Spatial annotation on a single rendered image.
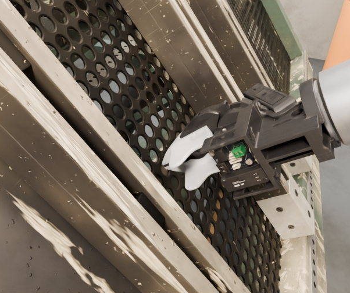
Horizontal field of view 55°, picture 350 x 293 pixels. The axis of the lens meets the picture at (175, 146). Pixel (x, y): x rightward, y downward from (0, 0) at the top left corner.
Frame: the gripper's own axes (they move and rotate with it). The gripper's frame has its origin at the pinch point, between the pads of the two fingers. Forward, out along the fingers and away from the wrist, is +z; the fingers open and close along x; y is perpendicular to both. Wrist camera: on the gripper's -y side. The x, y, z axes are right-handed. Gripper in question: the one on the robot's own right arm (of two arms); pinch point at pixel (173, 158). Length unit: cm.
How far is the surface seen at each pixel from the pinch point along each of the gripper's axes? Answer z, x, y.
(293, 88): 2, 36, -86
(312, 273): -2.6, 40.0, -9.8
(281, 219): 0.2, 31.3, -16.8
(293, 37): -2, 27, -113
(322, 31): 7, 104, -335
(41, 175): -0.1, -11.6, 16.1
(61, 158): -3.5, -12.2, 16.1
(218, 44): -0.4, -2.3, -36.3
